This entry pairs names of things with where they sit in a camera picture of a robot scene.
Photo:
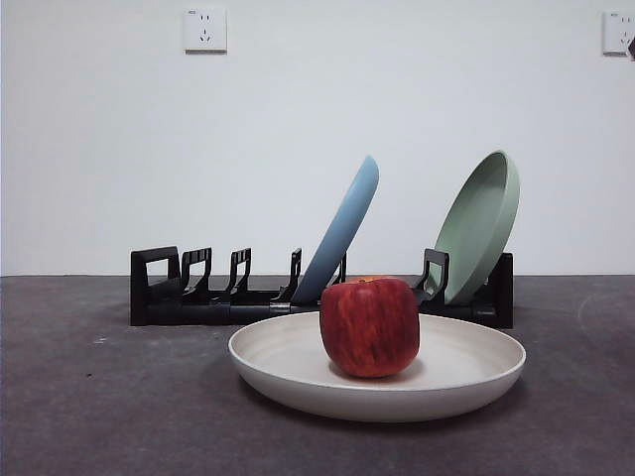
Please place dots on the green plate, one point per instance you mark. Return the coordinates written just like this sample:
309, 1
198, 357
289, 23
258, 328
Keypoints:
476, 228

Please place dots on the black plate rack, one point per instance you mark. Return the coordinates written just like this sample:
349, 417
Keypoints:
223, 313

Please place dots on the white wall socket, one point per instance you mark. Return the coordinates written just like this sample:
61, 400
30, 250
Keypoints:
206, 30
615, 32

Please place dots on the blue plate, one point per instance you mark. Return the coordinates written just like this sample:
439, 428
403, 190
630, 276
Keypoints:
342, 228

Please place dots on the red apple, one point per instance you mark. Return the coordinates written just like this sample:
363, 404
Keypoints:
369, 327

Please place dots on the cream yellow plate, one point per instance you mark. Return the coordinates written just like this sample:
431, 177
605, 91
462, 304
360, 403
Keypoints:
288, 367

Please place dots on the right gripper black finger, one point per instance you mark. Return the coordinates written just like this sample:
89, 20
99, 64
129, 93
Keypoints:
632, 48

